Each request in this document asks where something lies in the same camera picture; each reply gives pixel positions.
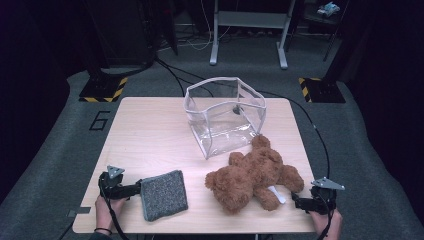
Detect dark side table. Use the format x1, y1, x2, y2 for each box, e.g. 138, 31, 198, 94
301, 0, 349, 63

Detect blue and white small item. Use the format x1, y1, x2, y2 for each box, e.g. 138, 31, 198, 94
316, 1, 341, 18

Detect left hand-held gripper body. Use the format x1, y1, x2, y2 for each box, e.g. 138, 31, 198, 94
98, 165, 130, 201

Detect brown teddy bear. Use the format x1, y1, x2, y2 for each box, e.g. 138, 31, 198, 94
204, 134, 305, 215

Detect short black floor cable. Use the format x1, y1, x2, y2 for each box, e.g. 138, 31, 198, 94
155, 59, 186, 98
176, 77, 215, 98

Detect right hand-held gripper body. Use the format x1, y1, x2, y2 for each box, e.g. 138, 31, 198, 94
310, 177, 346, 215

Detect white floor cable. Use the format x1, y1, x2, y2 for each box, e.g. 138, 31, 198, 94
184, 0, 232, 52

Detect left hand-held gripper black cable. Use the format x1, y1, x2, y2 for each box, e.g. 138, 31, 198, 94
98, 176, 131, 240

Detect person's left hand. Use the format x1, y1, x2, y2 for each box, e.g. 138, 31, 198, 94
94, 196, 127, 236

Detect right hand-held gripper black cable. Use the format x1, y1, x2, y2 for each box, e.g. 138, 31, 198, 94
316, 196, 336, 240

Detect grey knitted cloth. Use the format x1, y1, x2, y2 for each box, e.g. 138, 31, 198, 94
139, 169, 189, 223

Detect person's right hand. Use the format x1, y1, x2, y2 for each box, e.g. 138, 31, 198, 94
309, 209, 344, 240

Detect long black floor cable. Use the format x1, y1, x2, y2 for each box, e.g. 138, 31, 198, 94
154, 57, 332, 181

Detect white metal desk frame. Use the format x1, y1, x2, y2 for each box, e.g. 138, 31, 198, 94
209, 0, 297, 70

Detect hand-held gripper black cable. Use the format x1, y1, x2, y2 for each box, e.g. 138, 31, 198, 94
316, 196, 336, 240
98, 176, 131, 240

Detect black stand base hazard stripes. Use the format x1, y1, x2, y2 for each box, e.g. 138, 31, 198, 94
78, 77, 129, 103
298, 77, 347, 104

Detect black cabinet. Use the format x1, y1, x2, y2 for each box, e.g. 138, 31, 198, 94
83, 0, 158, 68

